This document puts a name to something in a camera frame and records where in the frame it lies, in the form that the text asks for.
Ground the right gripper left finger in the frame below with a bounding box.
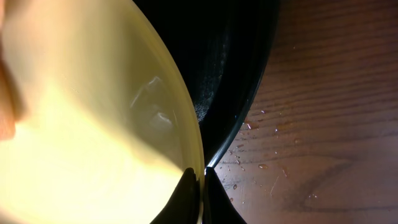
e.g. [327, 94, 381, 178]
[151, 167, 200, 224]

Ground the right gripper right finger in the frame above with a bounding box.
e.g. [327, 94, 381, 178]
[203, 167, 246, 224]

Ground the yellow plate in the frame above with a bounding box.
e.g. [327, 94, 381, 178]
[1, 0, 204, 223]

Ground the yellow green sponge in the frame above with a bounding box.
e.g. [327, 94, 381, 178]
[0, 61, 16, 141]

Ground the black round tray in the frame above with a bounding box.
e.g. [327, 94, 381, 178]
[135, 0, 280, 167]

